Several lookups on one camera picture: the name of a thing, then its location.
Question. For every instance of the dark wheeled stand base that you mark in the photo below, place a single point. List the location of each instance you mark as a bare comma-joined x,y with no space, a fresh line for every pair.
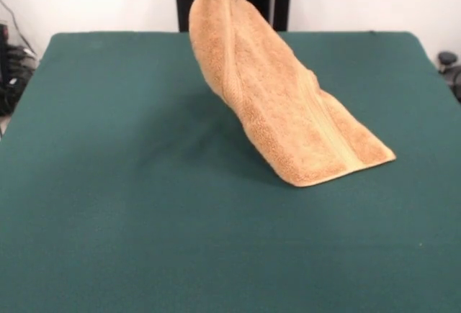
448,59

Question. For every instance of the tan terry towel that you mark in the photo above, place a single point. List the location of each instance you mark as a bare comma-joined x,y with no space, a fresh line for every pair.
270,93

